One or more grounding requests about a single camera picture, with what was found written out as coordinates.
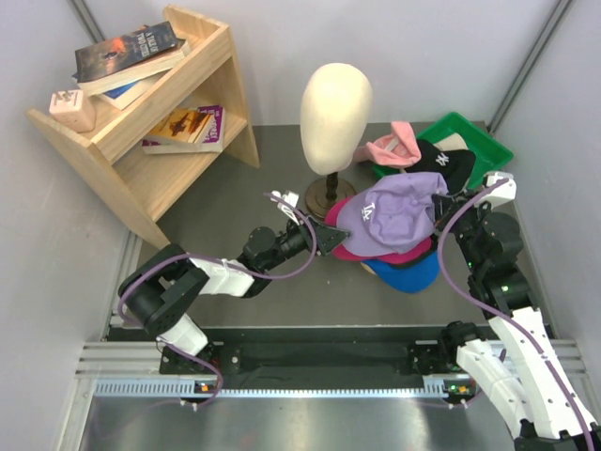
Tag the orange purple paperback book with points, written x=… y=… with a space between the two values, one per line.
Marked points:
x=187 y=130

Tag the wooden bookshelf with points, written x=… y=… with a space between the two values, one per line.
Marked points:
x=139 y=188

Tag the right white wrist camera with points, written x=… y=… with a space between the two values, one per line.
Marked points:
x=502 y=195

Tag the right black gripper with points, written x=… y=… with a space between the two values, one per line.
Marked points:
x=447 y=207

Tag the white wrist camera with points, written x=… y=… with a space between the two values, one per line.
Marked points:
x=502 y=195
x=286 y=203

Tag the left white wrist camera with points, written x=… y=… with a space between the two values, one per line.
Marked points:
x=286 y=203

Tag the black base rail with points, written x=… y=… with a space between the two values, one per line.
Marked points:
x=315 y=357

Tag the black beige cap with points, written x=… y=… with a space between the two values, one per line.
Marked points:
x=455 y=166

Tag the grey cable duct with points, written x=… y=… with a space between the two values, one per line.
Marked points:
x=436 y=386

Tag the pink power adapter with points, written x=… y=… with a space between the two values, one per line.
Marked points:
x=73 y=109

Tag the cream mannequin head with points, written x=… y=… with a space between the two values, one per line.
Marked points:
x=334 y=109

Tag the blue cap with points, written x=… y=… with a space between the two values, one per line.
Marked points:
x=410 y=280

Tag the blue cover book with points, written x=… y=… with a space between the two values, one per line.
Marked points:
x=121 y=97

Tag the dark wooden mannequin stand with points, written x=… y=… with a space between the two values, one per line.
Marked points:
x=324 y=193

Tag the dark cover paperback book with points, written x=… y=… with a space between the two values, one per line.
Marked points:
x=116 y=62

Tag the green plastic bin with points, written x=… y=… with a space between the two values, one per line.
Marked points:
x=453 y=132

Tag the light pink cap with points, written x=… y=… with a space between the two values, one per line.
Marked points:
x=398 y=149

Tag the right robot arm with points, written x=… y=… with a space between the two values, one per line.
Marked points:
x=525 y=383

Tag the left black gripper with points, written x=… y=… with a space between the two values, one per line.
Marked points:
x=327 y=238

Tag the lavender cap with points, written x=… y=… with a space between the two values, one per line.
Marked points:
x=393 y=216

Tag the round wooden hat stand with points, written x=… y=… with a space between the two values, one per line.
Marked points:
x=368 y=268

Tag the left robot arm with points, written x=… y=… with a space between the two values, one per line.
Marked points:
x=158 y=296

